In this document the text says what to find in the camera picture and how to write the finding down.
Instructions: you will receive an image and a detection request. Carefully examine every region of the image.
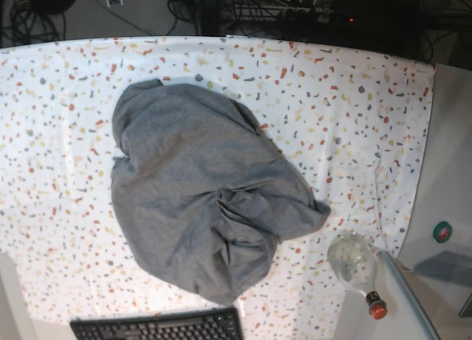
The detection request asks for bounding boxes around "green tape roll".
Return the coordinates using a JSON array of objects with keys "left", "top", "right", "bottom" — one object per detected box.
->
[{"left": 432, "top": 221, "right": 453, "bottom": 243}]

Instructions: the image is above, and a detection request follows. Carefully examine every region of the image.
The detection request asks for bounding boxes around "black computer keyboard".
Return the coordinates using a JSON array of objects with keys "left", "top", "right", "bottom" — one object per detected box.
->
[{"left": 69, "top": 308, "right": 244, "bottom": 340}]

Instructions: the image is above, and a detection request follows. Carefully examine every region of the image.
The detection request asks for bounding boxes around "terrazzo patterned tablecloth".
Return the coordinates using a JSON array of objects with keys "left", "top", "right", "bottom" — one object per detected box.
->
[{"left": 1, "top": 37, "right": 434, "bottom": 339}]

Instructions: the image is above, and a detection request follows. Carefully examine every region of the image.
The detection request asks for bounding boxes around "clear glass bottle red cap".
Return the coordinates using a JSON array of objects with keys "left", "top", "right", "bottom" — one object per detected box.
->
[{"left": 327, "top": 231, "right": 388, "bottom": 320}]

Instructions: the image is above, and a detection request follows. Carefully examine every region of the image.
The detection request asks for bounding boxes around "grey t-shirt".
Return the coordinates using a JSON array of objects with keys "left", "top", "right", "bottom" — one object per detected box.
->
[{"left": 111, "top": 80, "right": 330, "bottom": 305}]

